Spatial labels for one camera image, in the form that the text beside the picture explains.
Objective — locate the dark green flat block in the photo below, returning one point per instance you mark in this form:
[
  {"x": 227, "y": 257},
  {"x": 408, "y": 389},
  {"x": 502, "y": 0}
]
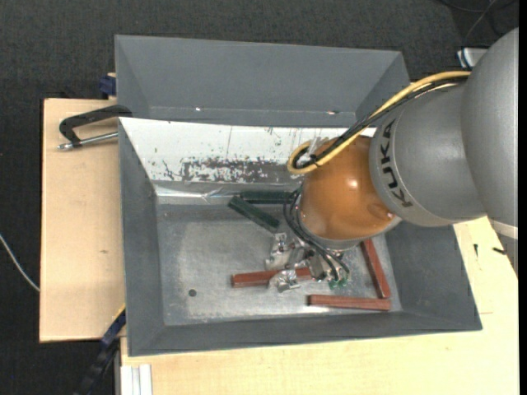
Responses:
[
  {"x": 267, "y": 197},
  {"x": 253, "y": 213}
]

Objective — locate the grey metal bin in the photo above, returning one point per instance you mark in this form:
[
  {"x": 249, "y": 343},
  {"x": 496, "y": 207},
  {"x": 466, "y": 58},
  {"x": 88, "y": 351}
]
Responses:
[{"x": 214, "y": 261}]

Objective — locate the red-brown flat block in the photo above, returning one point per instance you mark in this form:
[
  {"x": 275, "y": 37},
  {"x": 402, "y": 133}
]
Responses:
[
  {"x": 251, "y": 279},
  {"x": 350, "y": 303},
  {"x": 376, "y": 270}
]

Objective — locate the pale wood flat board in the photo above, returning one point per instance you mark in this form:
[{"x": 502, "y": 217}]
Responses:
[{"x": 78, "y": 229}]

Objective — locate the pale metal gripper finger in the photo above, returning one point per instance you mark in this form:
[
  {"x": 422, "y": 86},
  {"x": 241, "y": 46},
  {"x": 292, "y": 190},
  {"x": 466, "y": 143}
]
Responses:
[
  {"x": 276, "y": 253},
  {"x": 285, "y": 281}
]

